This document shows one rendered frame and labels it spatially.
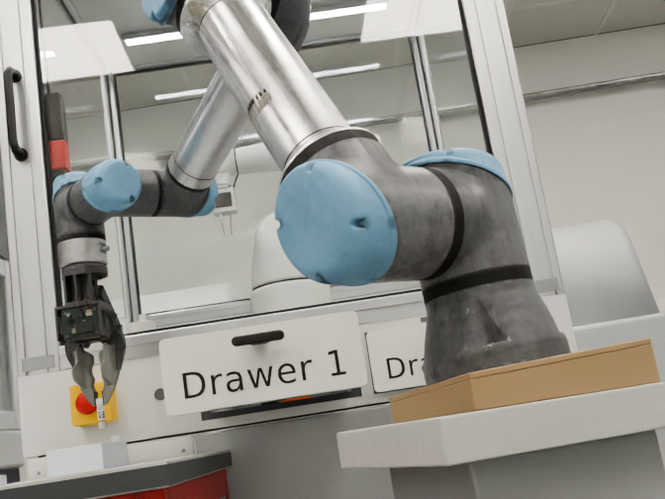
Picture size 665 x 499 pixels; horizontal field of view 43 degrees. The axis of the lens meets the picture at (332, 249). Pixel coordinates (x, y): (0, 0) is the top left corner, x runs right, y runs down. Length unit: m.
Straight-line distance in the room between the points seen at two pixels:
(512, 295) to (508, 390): 0.12
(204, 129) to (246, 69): 0.35
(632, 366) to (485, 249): 0.18
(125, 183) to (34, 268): 0.44
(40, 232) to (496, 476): 1.14
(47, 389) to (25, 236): 0.29
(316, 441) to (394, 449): 0.76
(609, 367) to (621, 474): 0.10
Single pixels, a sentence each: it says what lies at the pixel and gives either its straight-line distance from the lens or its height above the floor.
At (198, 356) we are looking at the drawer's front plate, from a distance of 1.25.
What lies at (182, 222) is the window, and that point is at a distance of 1.66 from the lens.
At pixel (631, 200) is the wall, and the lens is 5.13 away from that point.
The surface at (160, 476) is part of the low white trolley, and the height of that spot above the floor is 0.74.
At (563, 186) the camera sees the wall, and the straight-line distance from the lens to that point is 5.05.
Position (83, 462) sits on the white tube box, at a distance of 1.34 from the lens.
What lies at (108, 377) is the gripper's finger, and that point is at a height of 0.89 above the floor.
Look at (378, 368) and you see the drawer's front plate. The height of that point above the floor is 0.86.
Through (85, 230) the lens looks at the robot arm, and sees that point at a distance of 1.38.
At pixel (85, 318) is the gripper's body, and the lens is 1.34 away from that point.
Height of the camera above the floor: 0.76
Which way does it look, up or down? 12 degrees up
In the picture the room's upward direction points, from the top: 9 degrees counter-clockwise
